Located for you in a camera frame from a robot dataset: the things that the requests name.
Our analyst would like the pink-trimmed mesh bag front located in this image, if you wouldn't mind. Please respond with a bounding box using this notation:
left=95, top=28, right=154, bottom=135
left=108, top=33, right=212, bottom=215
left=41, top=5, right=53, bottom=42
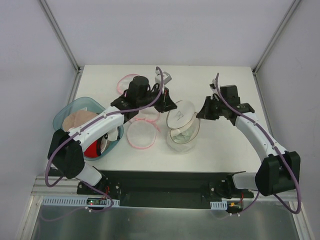
left=126, top=120, right=157, bottom=150

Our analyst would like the beige bra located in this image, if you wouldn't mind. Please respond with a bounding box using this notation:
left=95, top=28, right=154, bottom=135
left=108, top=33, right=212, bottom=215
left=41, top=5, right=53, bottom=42
left=62, top=110, right=98, bottom=132

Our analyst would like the white slotted cable duct left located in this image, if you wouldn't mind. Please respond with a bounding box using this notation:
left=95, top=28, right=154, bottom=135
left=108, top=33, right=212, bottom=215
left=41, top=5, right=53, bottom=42
left=42, top=196, right=112, bottom=208

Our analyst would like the teal plastic basket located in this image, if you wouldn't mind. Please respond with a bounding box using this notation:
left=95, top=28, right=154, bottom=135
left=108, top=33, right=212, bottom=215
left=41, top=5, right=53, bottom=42
left=53, top=97, right=124, bottom=161

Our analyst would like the red bra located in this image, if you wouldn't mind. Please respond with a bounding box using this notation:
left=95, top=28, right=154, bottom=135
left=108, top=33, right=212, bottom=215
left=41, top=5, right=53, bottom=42
left=83, top=140, right=104, bottom=159

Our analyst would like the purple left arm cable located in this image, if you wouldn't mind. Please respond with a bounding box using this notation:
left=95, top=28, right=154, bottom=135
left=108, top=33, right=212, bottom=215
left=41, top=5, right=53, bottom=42
left=44, top=66, right=166, bottom=213

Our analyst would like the pink-trimmed white mesh bag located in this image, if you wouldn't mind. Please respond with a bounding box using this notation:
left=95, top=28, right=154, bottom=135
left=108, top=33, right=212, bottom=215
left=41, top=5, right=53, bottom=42
left=116, top=74, right=138, bottom=95

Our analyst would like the white slotted cable duct right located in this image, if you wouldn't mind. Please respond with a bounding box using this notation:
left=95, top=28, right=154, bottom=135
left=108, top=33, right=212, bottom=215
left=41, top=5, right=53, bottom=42
left=210, top=200, right=228, bottom=211

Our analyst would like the cream mesh laundry bag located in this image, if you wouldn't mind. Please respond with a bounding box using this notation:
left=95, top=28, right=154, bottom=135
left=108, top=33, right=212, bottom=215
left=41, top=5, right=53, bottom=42
left=166, top=100, right=201, bottom=154

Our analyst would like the left aluminium frame post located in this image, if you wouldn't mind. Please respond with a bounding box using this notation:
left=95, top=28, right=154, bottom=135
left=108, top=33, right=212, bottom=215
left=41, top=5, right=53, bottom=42
left=37, top=0, right=81, bottom=74

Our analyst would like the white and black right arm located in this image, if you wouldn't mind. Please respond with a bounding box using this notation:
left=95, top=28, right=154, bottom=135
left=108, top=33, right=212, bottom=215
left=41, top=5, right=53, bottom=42
left=196, top=83, right=301, bottom=198

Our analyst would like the white black-trimmed bra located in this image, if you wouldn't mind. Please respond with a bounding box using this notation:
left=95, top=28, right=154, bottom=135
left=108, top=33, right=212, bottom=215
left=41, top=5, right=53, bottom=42
left=100, top=127, right=119, bottom=154

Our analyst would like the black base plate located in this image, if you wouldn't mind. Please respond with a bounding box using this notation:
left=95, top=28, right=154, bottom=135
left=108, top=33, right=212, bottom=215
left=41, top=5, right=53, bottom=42
left=76, top=167, right=260, bottom=209

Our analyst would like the white slotted cable duct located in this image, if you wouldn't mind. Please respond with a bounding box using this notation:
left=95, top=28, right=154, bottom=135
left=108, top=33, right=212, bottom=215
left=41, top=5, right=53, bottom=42
left=42, top=196, right=112, bottom=208
left=210, top=200, right=228, bottom=211

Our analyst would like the aluminium frame post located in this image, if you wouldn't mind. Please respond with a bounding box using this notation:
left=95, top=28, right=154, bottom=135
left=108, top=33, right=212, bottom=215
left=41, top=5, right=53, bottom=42
left=252, top=0, right=303, bottom=76
left=37, top=0, right=81, bottom=74

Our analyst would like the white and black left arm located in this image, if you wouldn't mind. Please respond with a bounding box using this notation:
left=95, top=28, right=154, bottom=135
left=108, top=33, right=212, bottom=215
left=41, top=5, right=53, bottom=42
left=45, top=72, right=177, bottom=195

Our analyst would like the pink-trimmed mesh bag middle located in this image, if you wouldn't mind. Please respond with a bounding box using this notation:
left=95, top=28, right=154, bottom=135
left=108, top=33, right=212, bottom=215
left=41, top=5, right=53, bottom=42
left=130, top=107, right=160, bottom=123

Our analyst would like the right aluminium frame post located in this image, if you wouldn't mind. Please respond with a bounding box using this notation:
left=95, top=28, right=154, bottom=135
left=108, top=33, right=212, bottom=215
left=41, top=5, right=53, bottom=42
left=252, top=0, right=303, bottom=76

